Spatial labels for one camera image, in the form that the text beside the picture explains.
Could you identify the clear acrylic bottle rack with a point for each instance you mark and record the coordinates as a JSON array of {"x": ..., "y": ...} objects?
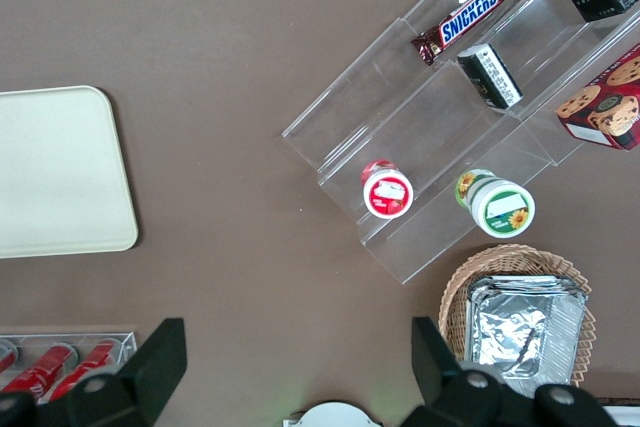
[{"x": 127, "y": 342}]

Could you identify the cream plastic tray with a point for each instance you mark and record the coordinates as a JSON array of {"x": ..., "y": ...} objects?
[{"x": 60, "y": 172}]

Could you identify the red lidded cup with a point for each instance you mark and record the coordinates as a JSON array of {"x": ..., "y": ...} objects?
[{"x": 387, "y": 194}]

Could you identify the green lidded cup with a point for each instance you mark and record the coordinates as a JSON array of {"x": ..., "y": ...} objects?
[{"x": 502, "y": 207}]

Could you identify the red cookie box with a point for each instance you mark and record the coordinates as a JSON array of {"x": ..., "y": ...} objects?
[{"x": 605, "y": 102}]

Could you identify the light wicker basket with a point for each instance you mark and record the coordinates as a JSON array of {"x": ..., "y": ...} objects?
[{"x": 452, "y": 297}]

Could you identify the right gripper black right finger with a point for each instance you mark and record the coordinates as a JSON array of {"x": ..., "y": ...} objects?
[{"x": 465, "y": 397}]

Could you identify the clear acrylic stepped display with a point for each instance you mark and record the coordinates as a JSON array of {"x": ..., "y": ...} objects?
[{"x": 400, "y": 112}]

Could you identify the aluminium foil tray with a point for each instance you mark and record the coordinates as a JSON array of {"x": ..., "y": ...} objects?
[{"x": 525, "y": 337}]

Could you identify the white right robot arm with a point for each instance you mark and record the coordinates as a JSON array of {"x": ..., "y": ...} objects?
[{"x": 330, "y": 417}]

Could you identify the snickers bar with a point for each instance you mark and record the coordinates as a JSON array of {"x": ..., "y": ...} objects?
[{"x": 467, "y": 17}]

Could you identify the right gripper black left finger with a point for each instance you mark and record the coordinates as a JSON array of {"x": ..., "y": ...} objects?
[{"x": 125, "y": 392}]

